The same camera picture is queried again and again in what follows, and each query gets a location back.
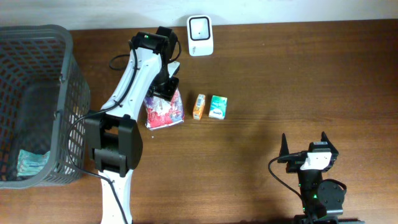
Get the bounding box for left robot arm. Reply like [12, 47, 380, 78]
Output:
[85, 27, 180, 223]

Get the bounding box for grey plastic mesh basket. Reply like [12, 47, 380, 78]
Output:
[1, 25, 90, 189]

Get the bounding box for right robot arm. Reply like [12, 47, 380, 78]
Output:
[268, 132, 362, 224]

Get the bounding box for small orange box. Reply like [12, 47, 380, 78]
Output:
[193, 94, 206, 120]

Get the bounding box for red purple snack bag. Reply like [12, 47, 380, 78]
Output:
[144, 89, 185, 131]

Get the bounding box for green tissue pack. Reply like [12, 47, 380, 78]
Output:
[209, 95, 228, 119]

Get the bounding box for teal wet wipes pouch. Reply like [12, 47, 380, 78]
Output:
[17, 149, 50, 177]

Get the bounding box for white barcode scanner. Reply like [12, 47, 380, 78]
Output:
[187, 15, 214, 57]

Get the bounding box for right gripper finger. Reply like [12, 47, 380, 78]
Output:
[279, 133, 289, 157]
[321, 131, 335, 149]

